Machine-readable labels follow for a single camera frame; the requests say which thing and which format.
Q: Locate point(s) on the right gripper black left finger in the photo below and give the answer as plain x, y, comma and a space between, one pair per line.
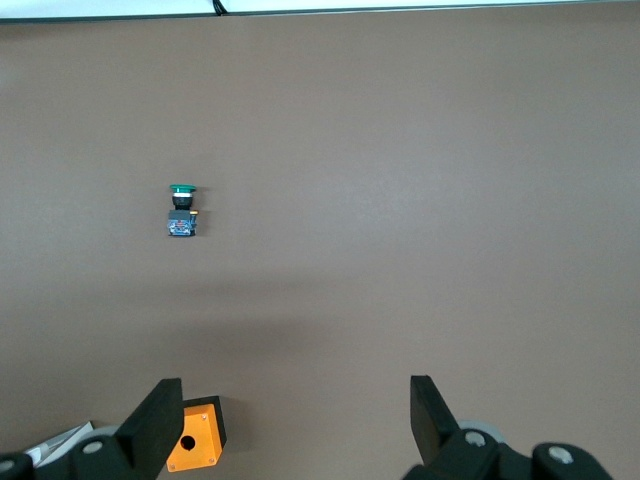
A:
150, 425

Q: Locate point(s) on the brown table cover sheet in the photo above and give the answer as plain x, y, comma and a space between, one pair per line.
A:
400, 200

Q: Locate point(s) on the orange button enclosure box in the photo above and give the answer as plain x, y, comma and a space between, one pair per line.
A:
205, 430

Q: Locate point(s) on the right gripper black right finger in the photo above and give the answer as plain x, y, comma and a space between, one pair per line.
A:
432, 425

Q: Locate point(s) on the white table edge rail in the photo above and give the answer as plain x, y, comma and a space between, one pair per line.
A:
400, 4

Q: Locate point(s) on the green mushroom push button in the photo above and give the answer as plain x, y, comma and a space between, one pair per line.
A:
181, 220

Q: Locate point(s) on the white tray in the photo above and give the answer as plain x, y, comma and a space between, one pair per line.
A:
60, 440

